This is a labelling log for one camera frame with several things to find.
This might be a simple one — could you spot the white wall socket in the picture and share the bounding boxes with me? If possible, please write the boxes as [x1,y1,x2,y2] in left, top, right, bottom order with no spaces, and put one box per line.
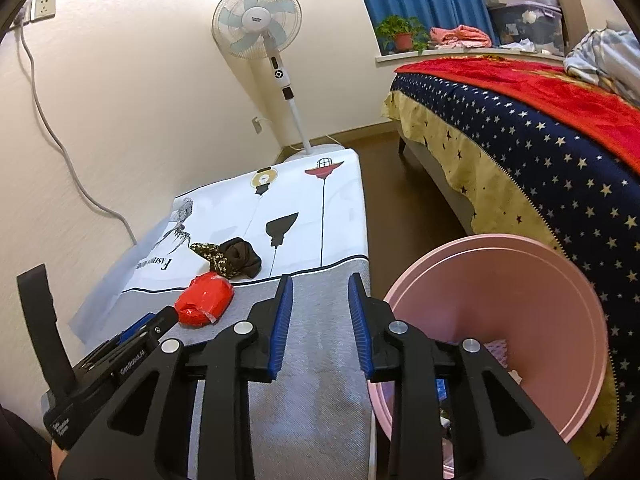
[29,0,56,23]

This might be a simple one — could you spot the white standing fan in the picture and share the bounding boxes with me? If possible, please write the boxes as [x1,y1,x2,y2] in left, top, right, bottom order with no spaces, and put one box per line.
[211,0,352,163]

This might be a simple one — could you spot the striped plaid duvet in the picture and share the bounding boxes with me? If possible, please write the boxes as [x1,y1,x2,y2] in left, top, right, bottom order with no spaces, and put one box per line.
[564,27,640,107]

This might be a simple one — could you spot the pink folded clothes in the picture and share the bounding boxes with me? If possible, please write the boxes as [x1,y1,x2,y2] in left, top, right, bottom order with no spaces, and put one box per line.
[429,24,493,50]

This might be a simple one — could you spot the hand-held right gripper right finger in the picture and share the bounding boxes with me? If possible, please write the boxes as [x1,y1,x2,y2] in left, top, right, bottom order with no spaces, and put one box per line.
[347,272,586,480]

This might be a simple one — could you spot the yellow star bedsheet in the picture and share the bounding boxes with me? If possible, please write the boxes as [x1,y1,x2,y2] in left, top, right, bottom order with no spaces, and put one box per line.
[382,91,622,457]

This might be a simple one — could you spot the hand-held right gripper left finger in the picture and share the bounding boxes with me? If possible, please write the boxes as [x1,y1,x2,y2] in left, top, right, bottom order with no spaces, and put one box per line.
[59,273,295,480]

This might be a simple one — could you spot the pink plastic bin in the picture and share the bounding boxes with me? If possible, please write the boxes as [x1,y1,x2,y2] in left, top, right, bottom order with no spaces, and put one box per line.
[367,234,611,478]

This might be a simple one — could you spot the black sock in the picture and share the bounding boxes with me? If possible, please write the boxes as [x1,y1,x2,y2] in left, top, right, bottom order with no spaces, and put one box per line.
[220,236,262,281]

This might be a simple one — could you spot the wooden bookshelf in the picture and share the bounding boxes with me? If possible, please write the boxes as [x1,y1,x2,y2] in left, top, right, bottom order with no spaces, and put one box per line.
[495,0,592,56]

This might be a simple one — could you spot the camouflage patterned cloth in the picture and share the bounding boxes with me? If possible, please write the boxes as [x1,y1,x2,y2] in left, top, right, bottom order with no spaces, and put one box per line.
[190,241,235,279]

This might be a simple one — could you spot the potted green plant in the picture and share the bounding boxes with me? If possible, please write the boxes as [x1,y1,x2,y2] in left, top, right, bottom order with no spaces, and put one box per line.
[375,15,431,54]

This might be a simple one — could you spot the grey bed frame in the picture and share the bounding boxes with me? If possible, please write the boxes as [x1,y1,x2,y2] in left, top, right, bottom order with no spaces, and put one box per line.
[398,129,476,232]

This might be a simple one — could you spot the red gold blanket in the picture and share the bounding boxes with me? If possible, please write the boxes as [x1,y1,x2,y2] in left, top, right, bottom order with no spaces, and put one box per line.
[393,57,640,175]

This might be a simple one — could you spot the white cloth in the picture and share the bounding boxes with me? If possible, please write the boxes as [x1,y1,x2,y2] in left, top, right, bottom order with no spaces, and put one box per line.
[500,37,537,54]

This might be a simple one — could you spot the clear storage box purple lid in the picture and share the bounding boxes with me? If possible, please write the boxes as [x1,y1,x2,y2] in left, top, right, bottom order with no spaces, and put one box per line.
[487,0,563,47]

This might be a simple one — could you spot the red plastic packet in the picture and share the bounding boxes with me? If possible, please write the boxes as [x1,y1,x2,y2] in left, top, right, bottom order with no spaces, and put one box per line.
[175,271,235,328]

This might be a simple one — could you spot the grey power cable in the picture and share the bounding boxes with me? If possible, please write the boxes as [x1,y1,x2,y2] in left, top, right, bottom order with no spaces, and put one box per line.
[12,7,137,244]

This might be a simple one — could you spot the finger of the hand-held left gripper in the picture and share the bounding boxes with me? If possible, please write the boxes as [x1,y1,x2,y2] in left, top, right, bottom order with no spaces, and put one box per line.
[80,305,180,361]

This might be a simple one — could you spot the printed white grey tablecloth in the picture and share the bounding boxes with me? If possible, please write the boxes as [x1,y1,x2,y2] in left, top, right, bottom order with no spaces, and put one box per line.
[70,147,377,480]

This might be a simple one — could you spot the bed with starry blanket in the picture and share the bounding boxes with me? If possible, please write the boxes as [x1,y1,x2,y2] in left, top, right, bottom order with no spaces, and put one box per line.
[390,72,640,456]

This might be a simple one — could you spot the white window sill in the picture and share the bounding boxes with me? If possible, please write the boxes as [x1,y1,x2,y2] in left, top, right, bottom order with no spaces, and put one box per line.
[376,44,567,67]

